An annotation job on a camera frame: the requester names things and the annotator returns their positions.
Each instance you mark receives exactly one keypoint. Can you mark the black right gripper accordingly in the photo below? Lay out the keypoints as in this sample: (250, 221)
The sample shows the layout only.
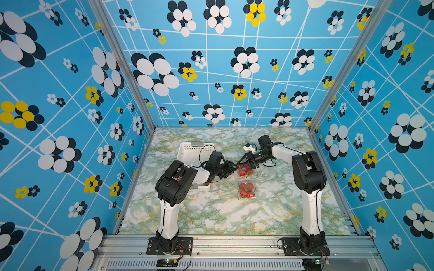
(244, 156)

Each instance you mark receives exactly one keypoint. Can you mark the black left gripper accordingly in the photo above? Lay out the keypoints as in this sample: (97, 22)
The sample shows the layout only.
(229, 167)

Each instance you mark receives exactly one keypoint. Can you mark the white perforated plastic basket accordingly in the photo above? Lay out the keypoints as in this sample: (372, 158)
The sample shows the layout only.
(194, 153)

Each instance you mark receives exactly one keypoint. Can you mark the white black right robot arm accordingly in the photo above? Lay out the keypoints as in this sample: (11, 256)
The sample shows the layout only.
(309, 177)

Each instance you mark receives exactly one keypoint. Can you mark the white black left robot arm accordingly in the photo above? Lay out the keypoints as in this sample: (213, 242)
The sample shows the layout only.
(172, 188)

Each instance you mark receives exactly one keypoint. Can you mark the small green circuit board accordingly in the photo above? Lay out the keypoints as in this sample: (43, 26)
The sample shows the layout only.
(167, 263)

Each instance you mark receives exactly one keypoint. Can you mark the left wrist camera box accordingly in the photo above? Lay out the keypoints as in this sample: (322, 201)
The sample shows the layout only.
(214, 161)

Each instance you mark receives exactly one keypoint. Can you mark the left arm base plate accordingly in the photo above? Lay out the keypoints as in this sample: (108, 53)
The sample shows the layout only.
(178, 246)

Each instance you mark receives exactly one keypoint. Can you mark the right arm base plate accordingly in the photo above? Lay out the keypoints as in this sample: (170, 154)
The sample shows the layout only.
(304, 246)

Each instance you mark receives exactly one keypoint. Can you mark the aluminium front rail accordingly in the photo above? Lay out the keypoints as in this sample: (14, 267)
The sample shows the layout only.
(239, 253)

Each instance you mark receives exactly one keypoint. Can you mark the aluminium corner post right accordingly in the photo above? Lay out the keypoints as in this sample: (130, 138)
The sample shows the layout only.
(378, 14)

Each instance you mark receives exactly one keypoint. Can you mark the aluminium corner post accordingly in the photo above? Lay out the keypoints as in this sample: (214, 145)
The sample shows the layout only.
(378, 14)
(114, 44)

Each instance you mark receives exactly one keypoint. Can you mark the aluminium corner post left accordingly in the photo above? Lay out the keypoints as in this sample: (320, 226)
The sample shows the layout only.
(114, 44)

